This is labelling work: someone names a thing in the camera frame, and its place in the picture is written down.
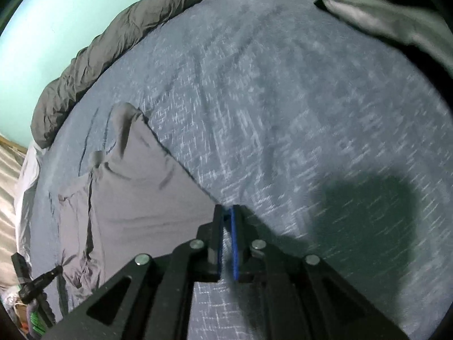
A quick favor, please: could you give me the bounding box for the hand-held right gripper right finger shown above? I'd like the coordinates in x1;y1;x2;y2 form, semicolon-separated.
229;205;409;340

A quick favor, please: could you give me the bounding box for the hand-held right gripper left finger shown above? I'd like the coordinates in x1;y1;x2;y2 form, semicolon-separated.
46;205;225;340

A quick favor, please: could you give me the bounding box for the grey garment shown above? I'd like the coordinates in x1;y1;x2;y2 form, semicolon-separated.
57;102;248;314

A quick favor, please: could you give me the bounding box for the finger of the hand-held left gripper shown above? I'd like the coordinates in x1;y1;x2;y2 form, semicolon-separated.
31;267;64;286

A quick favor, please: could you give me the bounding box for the blue patterned bed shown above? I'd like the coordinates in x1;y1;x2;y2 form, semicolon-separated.
19;0;451;340

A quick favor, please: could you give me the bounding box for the light grey sheet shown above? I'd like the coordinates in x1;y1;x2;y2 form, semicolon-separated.
14;141;47;259

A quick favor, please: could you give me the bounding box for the person's left hand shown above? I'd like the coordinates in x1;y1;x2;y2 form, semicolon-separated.
25;299;46;338

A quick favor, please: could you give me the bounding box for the beige curtain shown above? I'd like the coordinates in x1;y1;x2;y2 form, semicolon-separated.
0;134;29;289

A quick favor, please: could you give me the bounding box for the colourful bag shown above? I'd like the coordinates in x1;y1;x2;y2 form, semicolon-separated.
3;285;31;332

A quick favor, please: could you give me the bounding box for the dark grey rolled duvet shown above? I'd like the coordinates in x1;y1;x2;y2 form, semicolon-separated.
30;0;280;149

